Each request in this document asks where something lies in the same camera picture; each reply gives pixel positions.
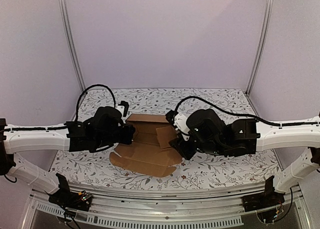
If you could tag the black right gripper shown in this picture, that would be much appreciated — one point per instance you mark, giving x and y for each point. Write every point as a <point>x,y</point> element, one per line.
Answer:
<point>180,147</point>

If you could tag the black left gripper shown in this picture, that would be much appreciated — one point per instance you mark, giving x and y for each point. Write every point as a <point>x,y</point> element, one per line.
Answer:
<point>129,131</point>

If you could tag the brown cardboard box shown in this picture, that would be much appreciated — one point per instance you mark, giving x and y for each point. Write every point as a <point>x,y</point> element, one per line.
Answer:
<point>150,152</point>

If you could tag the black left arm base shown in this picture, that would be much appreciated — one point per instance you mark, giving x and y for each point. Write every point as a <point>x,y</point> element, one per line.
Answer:
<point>65,198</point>

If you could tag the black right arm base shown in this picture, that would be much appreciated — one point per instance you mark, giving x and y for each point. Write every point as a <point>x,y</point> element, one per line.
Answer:
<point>268,198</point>

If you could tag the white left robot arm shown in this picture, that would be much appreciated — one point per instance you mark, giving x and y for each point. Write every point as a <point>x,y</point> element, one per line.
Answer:
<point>68,136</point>

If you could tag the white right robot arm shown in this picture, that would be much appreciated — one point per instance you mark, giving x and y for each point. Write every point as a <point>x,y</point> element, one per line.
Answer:
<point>249,134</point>

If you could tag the floral patterned table mat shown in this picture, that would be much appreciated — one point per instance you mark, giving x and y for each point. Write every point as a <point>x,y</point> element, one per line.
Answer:
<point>201,172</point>

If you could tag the aluminium front rail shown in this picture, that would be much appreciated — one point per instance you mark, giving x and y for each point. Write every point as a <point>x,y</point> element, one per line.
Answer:
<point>215,208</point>

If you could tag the left aluminium frame post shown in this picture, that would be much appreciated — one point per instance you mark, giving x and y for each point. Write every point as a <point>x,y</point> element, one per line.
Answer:
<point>70,42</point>

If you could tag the aluminium frame post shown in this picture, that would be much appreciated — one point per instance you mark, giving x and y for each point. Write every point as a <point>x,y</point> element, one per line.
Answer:
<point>260,47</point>
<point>70,42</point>

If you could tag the right aluminium frame post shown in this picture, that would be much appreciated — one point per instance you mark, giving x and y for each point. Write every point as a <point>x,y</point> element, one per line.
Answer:
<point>260,47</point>

